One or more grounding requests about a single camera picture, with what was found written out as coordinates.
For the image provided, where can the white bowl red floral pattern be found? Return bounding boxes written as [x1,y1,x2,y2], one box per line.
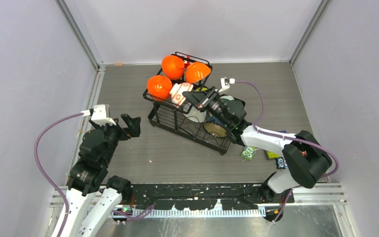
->
[169,82,193,108]

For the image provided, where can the green owl toy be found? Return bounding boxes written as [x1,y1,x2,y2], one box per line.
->
[240,146,256,161]

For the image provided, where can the dark blue glazed bowl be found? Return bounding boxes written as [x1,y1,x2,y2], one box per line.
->
[203,118,227,138]

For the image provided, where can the white ribbed bowl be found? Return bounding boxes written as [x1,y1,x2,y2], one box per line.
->
[183,104,207,123]

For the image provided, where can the grey building block plate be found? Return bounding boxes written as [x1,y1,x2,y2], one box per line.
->
[265,151,282,160]

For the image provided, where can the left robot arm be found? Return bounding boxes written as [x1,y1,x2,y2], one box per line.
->
[52,110,141,237]

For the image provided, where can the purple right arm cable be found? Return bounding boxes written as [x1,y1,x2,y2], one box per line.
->
[235,80,340,223]

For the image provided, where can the blue owl card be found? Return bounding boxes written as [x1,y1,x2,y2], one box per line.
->
[276,158,288,169]

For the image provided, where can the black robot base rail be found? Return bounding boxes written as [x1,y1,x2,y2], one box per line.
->
[120,183,294,211]

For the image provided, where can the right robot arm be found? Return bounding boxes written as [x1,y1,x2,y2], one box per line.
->
[183,87,333,203]

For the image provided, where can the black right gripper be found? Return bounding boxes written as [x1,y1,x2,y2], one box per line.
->
[183,85,232,127]

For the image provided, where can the mint textured bowl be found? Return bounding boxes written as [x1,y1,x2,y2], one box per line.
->
[220,95,234,101]

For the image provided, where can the orange bowl front left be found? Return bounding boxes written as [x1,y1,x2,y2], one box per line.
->
[147,75,172,101]

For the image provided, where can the orange bowl back left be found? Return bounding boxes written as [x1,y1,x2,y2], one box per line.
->
[161,55,185,80]

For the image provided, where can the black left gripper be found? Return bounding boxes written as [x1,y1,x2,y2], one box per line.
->
[91,113,140,164]

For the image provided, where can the yellow-green bowl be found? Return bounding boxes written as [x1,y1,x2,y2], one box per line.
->
[195,87,208,92]

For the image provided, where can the black wire dish rack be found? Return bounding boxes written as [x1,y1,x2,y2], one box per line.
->
[143,52,230,155]

